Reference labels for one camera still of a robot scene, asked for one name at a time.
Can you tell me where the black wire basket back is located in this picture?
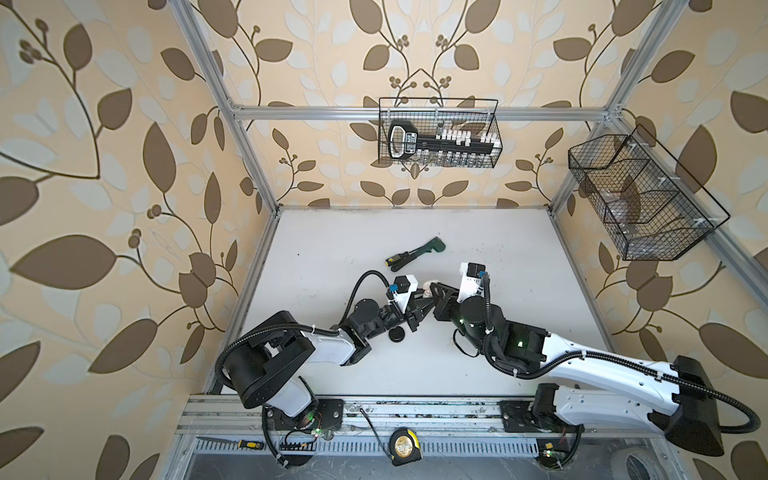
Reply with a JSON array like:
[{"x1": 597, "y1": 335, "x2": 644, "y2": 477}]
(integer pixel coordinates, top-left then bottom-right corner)
[{"x1": 377, "y1": 96, "x2": 503, "y2": 169}]

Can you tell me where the yellow black tape measure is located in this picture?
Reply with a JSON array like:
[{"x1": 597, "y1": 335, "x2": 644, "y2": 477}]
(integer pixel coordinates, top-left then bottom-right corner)
[{"x1": 388, "y1": 427, "x2": 423, "y2": 467}]

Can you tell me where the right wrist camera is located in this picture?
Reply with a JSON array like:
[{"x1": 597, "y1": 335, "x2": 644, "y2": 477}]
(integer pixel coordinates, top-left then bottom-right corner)
[{"x1": 457, "y1": 262, "x2": 486, "y2": 303}]

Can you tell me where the green rivet gun tool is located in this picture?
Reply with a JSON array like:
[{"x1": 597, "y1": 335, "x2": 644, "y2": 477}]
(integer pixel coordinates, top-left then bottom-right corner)
[{"x1": 385, "y1": 237, "x2": 446, "y2": 272}]

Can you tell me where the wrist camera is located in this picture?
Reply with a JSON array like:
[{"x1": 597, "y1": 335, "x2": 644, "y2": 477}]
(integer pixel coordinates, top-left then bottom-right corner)
[
  {"x1": 457, "y1": 262, "x2": 486, "y2": 303},
  {"x1": 387, "y1": 275, "x2": 418, "y2": 311}
]

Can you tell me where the aluminium frame post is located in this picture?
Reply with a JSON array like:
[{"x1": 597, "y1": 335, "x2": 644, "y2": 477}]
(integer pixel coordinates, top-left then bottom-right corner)
[{"x1": 548, "y1": 0, "x2": 688, "y2": 217}]

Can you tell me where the black earbud case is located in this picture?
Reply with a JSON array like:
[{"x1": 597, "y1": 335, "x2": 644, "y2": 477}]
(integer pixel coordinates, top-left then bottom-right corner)
[{"x1": 388, "y1": 326, "x2": 405, "y2": 343}]

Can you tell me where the black socket set holder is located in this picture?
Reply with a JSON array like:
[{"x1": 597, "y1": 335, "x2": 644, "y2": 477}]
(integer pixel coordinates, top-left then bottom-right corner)
[{"x1": 385, "y1": 120, "x2": 502, "y2": 160}]

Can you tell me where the yellow handled screwdriver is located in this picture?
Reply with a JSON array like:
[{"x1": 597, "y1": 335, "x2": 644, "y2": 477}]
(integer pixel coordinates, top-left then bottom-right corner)
[{"x1": 197, "y1": 436, "x2": 264, "y2": 451}]

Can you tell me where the black wire basket right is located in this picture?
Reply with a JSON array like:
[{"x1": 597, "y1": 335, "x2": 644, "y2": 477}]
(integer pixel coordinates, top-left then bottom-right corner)
[{"x1": 568, "y1": 124, "x2": 731, "y2": 261}]

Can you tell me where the black wire basket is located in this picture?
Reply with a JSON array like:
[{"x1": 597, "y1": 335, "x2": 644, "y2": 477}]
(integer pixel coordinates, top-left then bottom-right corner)
[
  {"x1": 377, "y1": 96, "x2": 503, "y2": 169},
  {"x1": 568, "y1": 124, "x2": 731, "y2": 261}
]

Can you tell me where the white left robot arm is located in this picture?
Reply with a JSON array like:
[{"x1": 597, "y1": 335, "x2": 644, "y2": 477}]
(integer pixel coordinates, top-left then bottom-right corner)
[{"x1": 215, "y1": 270, "x2": 434, "y2": 429}]

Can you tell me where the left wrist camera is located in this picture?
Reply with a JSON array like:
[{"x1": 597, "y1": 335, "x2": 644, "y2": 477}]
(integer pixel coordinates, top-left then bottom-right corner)
[{"x1": 387, "y1": 275, "x2": 418, "y2": 311}]

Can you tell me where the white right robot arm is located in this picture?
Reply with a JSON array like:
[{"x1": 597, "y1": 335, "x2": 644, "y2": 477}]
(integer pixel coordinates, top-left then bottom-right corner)
[{"x1": 426, "y1": 271, "x2": 761, "y2": 457}]

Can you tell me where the grey tape roll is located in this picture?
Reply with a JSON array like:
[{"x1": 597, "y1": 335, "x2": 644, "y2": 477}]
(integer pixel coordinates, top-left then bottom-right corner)
[{"x1": 610, "y1": 448, "x2": 667, "y2": 480}]

